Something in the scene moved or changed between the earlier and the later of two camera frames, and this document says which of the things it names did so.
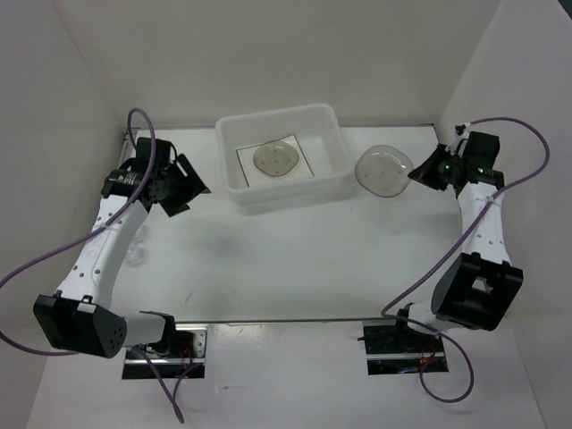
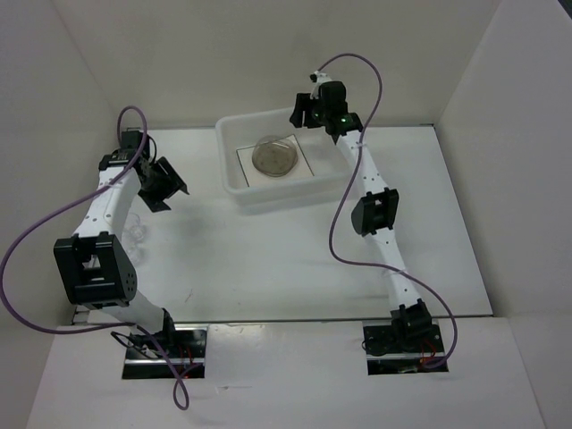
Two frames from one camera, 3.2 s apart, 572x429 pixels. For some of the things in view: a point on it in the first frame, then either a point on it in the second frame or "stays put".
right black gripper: [425, 172] → [302, 104]
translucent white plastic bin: [284, 155] stays put
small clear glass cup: [136, 252] stays put
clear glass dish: [383, 171] → [274, 155]
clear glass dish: [277, 159] stays put
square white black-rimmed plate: [256, 176] stays put
